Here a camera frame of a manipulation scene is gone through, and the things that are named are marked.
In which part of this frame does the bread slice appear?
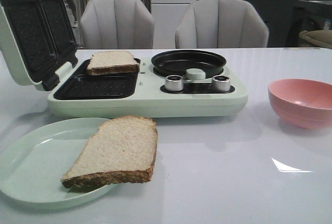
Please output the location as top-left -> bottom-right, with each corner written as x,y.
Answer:
87,50 -> 140,76
61,116 -> 158,188

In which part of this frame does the green sandwich maker lid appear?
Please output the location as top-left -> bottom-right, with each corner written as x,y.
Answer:
1,0 -> 78,91

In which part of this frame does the green breakfast maker base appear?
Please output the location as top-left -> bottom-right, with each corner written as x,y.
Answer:
48,58 -> 248,118

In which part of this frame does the left silver control knob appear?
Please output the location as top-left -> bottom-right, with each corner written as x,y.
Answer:
164,75 -> 184,92

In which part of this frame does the silver control knob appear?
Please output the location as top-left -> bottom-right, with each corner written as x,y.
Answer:
212,75 -> 231,92
164,75 -> 184,92

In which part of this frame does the black round frying pan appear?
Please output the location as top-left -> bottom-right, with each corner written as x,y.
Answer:
151,49 -> 227,78

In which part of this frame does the right silver control knob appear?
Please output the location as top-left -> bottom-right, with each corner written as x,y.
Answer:
212,75 -> 231,92

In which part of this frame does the right grey fabric chair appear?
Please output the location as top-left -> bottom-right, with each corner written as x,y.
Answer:
175,0 -> 269,49

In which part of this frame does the grey fabric chair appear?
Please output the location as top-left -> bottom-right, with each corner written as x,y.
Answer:
175,0 -> 269,49
80,0 -> 155,49

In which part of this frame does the left grey fabric chair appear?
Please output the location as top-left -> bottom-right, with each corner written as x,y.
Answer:
80,0 -> 155,49

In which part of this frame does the white refrigerator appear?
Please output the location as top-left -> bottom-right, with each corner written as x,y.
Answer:
150,0 -> 195,49

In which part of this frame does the pink bowl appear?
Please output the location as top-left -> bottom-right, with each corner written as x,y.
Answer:
268,79 -> 331,129

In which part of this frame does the light green plate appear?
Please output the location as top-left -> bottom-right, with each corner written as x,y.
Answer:
1,118 -> 115,209

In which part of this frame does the dark washing machine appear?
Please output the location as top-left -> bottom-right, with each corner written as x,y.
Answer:
285,0 -> 331,47

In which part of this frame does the beige sofa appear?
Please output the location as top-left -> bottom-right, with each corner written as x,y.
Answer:
299,30 -> 332,49

